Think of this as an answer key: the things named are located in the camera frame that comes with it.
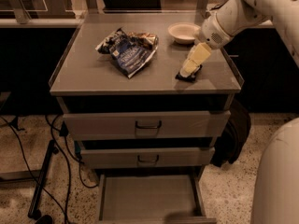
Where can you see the dark storage bin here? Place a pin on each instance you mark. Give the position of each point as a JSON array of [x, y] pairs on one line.
[[132, 4]]

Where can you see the grey metal drawer cabinet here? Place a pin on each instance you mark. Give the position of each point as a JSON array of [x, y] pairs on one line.
[[87, 82]]

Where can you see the grey top drawer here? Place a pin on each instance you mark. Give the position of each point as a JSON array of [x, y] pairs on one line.
[[146, 125]]

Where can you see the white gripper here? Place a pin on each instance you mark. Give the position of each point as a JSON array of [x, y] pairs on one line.
[[210, 32]]

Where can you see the grey middle drawer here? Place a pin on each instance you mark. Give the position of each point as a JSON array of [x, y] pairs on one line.
[[147, 157]]

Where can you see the white ceramic bowl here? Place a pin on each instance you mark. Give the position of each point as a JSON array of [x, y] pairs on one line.
[[183, 32]]

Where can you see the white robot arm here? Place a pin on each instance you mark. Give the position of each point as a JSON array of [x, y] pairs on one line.
[[276, 191]]

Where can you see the blue crumpled chip bag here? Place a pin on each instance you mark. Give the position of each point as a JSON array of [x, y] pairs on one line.
[[130, 51]]

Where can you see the black stand leg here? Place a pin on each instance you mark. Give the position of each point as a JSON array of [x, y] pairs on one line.
[[34, 213]]

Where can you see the black backpack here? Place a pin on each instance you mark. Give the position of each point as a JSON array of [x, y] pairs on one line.
[[234, 136]]

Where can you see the blue rxbar blueberry bar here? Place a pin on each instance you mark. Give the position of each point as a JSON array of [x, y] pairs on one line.
[[191, 78]]

